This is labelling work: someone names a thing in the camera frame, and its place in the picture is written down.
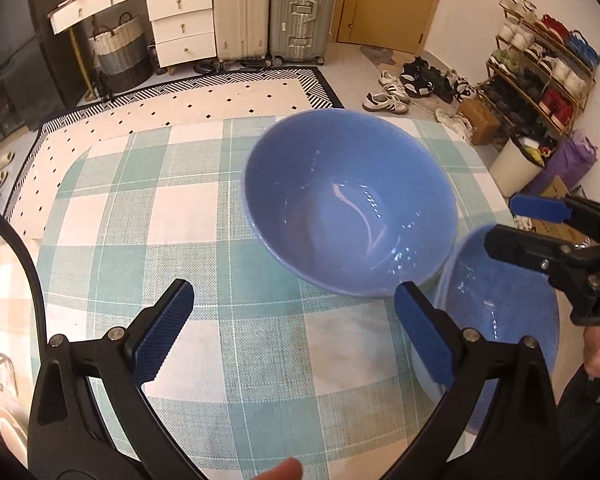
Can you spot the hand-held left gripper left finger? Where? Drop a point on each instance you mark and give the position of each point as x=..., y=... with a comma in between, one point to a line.
x=162, y=332

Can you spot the woven laundry basket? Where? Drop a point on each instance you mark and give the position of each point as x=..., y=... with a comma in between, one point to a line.
x=120, y=55

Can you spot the teal checked tablecloth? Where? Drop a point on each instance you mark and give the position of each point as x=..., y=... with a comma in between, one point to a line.
x=230, y=270

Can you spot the wooden door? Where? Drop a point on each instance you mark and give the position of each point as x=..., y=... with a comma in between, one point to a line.
x=390, y=0

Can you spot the white suitcase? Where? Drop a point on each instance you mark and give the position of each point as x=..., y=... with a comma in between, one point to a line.
x=240, y=10

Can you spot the purple bag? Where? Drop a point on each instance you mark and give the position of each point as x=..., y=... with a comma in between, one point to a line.
x=570, y=160

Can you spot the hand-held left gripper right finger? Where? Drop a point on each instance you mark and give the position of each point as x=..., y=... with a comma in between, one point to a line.
x=425, y=332

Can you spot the rows of shelved shoes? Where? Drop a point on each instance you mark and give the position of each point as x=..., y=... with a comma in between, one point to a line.
x=540, y=60

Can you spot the gold shoe rack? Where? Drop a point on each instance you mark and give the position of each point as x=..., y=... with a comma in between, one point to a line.
x=587, y=72

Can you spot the white dresser with drawers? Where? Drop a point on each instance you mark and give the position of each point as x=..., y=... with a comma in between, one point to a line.
x=180, y=15

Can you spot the blue bowl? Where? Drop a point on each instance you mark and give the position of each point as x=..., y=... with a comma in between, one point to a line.
x=350, y=210
x=500, y=310

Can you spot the person's right hand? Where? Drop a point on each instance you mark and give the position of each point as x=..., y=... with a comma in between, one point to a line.
x=597, y=352

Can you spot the dark glass cabinet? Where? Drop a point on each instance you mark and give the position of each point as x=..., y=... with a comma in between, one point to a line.
x=10, y=75

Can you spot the group of loose sneakers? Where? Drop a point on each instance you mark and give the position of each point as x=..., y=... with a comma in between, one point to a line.
x=420, y=85

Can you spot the small cardboard box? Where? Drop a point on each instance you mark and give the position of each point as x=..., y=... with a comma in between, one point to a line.
x=480, y=120

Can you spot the small cream plate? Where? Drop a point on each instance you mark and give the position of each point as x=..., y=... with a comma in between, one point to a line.
x=12, y=430

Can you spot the silver suitcase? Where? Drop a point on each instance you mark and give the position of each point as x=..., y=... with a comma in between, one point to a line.
x=300, y=5

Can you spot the white waste bin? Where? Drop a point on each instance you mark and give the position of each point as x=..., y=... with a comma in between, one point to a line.
x=512, y=170

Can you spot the person's left hand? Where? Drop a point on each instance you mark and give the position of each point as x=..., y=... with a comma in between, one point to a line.
x=282, y=470

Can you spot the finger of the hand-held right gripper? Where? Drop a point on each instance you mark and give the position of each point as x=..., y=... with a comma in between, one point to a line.
x=537, y=207
x=522, y=250

